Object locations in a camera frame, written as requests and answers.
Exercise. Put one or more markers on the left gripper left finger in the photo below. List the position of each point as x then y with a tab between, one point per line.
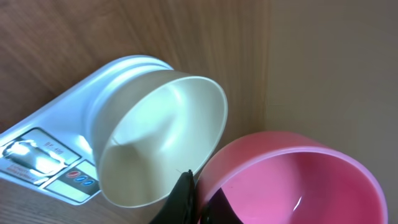
179	208

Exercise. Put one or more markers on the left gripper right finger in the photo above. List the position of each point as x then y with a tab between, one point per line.
219	211

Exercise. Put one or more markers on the pink scoop blue handle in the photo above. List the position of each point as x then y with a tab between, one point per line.
283	177

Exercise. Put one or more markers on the white bowl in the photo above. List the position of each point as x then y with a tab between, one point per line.
147	130

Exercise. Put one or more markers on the white digital kitchen scale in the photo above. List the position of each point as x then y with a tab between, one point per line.
49	152

